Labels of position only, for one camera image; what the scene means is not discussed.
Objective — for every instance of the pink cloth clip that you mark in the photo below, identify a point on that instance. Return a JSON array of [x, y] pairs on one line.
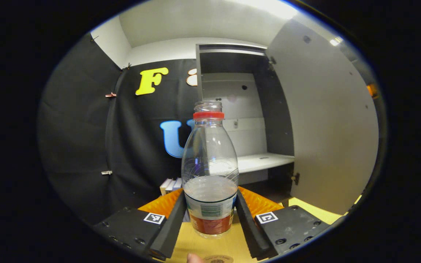
[[110, 95]]

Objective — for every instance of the white cloth clip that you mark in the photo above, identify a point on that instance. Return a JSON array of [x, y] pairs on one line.
[[106, 172]]

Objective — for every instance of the small ceiling light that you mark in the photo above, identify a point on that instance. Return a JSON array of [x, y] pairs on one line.
[[336, 41]]

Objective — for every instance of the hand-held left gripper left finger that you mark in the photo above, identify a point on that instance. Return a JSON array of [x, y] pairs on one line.
[[170, 230]]

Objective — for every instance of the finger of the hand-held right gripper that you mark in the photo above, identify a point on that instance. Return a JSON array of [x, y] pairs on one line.
[[371, 90]]

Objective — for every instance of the black backdrop cloth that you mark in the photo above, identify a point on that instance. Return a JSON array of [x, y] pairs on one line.
[[79, 128]]

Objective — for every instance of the round brown coaster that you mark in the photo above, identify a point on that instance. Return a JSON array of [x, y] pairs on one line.
[[217, 259]]

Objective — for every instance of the grey book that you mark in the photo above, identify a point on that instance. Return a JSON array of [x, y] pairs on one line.
[[171, 184]]

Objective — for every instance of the clear plastic bottle red label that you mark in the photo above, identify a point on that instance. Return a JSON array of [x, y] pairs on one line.
[[210, 160]]

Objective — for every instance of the dark grey cabinet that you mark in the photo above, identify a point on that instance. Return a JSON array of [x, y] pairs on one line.
[[280, 109]]

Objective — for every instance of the white cabinet shelf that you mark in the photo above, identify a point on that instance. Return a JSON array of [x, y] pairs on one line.
[[265, 160]]

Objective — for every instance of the beige cabinet door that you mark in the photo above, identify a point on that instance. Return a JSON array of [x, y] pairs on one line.
[[323, 128]]

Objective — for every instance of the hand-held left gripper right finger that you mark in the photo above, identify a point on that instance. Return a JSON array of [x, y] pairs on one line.
[[249, 230]]

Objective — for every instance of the dark cabinet door hinge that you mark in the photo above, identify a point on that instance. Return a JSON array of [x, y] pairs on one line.
[[296, 178], [272, 63]]

